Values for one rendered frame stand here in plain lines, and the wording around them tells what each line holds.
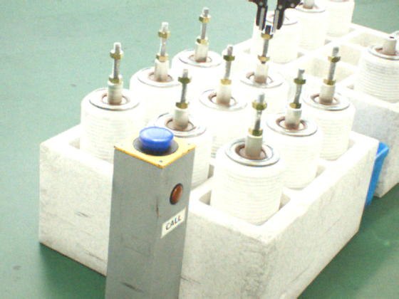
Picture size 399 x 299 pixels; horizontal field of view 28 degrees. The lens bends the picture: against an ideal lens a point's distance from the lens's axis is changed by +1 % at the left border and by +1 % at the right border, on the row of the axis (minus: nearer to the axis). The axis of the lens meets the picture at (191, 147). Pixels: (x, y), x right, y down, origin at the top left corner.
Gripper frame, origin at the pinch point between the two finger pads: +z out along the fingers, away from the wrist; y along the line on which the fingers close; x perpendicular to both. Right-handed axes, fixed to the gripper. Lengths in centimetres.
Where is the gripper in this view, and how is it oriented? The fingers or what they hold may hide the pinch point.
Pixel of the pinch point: (269, 18)
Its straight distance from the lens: 126.2
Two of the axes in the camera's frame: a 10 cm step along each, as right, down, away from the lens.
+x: 2.6, -4.3, 8.6
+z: -1.0, 8.8, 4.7
